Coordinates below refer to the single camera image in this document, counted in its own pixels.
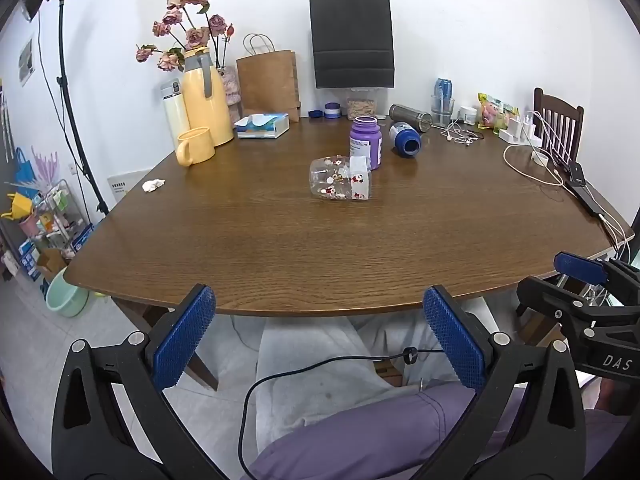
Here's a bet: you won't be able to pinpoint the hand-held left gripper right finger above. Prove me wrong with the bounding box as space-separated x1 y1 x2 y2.
423 285 587 480

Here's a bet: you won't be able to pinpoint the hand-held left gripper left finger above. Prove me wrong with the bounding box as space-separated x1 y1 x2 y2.
51 283 217 480

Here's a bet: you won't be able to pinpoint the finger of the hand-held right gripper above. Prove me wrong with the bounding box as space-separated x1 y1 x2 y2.
554 251 640 307
516 276 603 343

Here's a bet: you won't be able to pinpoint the clear printed plastic cup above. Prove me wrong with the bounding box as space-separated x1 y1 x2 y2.
309 156 372 202

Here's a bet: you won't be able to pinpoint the black phone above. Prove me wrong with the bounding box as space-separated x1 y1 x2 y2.
565 161 608 218

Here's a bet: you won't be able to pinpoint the person's purple shirt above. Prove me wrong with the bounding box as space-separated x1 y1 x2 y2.
241 384 632 480

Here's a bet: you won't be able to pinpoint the green plastic basin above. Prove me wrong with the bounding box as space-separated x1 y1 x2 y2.
46 266 91 318

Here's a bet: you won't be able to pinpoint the white charger block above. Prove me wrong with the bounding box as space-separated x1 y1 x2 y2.
500 115 543 144

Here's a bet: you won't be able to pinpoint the cardboard box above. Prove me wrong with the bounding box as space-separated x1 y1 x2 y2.
37 247 68 282

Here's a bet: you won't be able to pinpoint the dark wooden chair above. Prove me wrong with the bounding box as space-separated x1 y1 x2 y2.
532 87 585 166

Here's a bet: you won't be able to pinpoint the white earphones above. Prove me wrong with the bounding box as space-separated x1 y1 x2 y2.
440 119 486 147

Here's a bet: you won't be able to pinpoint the colourful snack packet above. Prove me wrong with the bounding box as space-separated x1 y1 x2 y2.
476 92 518 133

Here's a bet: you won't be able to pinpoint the yellow mug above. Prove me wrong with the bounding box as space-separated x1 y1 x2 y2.
175 127 216 167

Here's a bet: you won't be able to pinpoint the clear drinking glass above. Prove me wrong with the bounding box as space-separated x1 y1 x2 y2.
431 95 455 128

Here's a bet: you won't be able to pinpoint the blue plastic bottle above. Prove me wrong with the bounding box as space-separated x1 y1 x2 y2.
389 121 422 158

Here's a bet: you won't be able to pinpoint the purple plastic bottle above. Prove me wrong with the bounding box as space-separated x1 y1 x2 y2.
349 116 385 171

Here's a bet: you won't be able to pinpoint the white thermos bottle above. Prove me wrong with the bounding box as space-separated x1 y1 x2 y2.
160 78 191 150

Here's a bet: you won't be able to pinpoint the steel tumbler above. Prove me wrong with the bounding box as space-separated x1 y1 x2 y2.
389 103 433 133

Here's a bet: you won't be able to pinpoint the blue tissue box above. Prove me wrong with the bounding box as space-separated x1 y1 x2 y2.
234 113 291 139

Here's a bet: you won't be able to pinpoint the blue tote bag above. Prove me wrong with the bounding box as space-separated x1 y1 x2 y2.
14 147 39 196

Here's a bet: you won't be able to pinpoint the yellow thermos jug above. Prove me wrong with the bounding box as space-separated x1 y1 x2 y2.
181 47 235 147

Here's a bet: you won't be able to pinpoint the clear cereal container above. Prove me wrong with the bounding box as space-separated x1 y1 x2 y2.
347 97 377 120

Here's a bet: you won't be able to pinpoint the pink patterned vase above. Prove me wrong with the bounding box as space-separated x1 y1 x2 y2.
220 66 244 123

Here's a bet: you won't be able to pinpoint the brown paper bag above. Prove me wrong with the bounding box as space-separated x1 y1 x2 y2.
236 33 301 123

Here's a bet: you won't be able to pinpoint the black light stand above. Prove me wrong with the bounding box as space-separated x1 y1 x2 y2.
22 0 110 216

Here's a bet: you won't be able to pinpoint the dried pink flowers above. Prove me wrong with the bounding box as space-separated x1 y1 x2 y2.
135 0 235 73

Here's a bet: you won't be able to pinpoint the black paper bag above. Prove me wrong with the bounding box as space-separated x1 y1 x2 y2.
309 0 396 90

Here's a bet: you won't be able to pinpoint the white charging cable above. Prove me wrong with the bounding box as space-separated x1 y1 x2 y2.
503 110 576 189

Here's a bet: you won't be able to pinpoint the black cable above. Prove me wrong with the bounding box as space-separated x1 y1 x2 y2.
238 346 448 479

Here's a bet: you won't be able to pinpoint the wire storage rack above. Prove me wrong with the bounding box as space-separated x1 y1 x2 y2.
30 178 95 261

